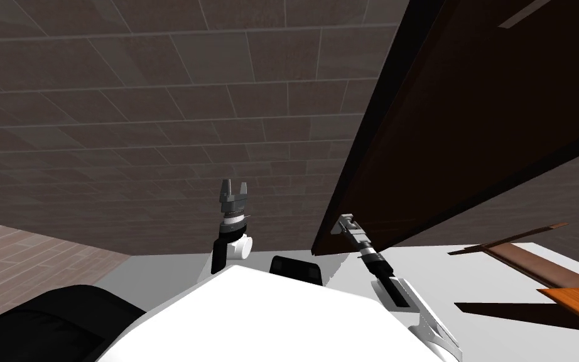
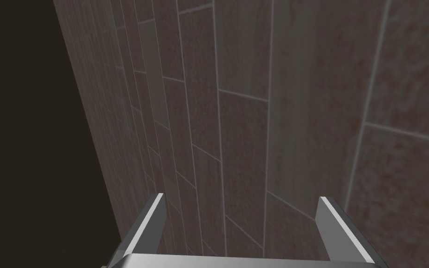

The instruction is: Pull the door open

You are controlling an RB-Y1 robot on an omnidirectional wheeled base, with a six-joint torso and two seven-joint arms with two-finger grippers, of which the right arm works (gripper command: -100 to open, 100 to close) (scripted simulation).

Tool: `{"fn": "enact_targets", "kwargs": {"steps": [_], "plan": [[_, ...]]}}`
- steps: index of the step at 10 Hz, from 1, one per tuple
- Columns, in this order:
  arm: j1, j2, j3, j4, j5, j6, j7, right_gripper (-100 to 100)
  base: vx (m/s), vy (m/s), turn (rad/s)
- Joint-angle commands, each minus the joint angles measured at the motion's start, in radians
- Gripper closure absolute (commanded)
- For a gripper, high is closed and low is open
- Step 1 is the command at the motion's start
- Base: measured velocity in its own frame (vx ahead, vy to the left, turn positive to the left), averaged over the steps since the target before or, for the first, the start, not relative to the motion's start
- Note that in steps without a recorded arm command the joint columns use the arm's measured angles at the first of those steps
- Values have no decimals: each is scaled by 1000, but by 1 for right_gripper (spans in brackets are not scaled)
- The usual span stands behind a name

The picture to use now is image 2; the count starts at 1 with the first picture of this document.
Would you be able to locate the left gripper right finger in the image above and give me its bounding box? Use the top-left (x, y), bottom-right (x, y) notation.
top-left (314, 196), bottom-right (377, 264)

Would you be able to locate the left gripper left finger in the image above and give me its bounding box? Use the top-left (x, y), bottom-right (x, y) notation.
top-left (115, 192), bottom-right (167, 258)

